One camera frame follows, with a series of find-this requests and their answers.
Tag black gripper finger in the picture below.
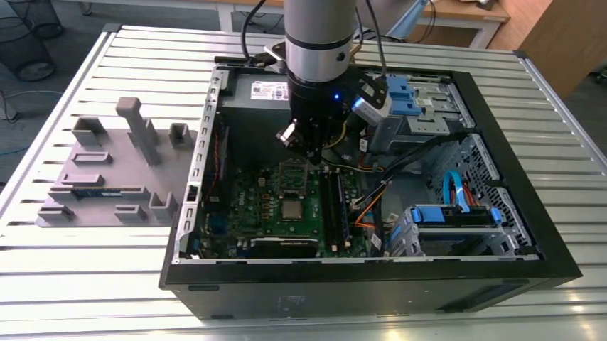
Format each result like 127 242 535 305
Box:
274 118 325 167
310 131 343 160

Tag silver CPU green edge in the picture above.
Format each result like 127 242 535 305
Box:
281 200 306 220

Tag CPU socket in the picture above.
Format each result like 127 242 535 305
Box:
278 196 309 223

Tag grey power supply unit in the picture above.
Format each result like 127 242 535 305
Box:
219 72 294 164

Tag metal socket cover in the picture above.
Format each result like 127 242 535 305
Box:
278 160 311 197

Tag black RAM slot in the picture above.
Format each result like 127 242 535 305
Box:
321 168 341 251
331 168 355 249

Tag blue plastic drive latch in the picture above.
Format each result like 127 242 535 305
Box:
385 76 423 117

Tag metal optical drive cage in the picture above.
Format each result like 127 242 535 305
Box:
363 74 475 153

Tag green motherboard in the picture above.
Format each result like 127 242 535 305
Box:
199 156 374 259

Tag blue expansion slot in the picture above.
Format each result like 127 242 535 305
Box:
207 215 231 237

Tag hard disk in blue carrier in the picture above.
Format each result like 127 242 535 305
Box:
409 205 503 228

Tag black graphics card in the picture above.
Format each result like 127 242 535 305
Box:
249 237 319 259

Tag grey plastic parts rack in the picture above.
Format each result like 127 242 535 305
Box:
35 97 203 229

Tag metal disk bay cage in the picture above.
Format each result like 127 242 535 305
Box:
383 204 537 256

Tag wooden desk white legs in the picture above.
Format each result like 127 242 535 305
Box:
422 0 513 50

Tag RAM stick blue label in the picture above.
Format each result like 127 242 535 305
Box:
71 190 126 199

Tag black PC case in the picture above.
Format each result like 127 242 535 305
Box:
159 55 583 320

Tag wooden cabinet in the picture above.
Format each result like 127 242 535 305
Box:
487 0 607 100

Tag black mesh waste bin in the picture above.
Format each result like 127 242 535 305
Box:
29 0 66 40
0 0 57 82

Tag yellow wire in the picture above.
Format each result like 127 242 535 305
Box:
327 124 349 148

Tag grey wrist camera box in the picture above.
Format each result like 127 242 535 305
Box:
263 41 291 74

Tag black cable bundle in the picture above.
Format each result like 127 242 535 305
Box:
350 133 474 210

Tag orange wire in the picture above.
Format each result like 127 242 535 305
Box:
354 197 393 228

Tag thick black camera cable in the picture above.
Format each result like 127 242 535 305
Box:
362 0 389 81

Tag blue flat data wire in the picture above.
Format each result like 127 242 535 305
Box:
443 170 471 214

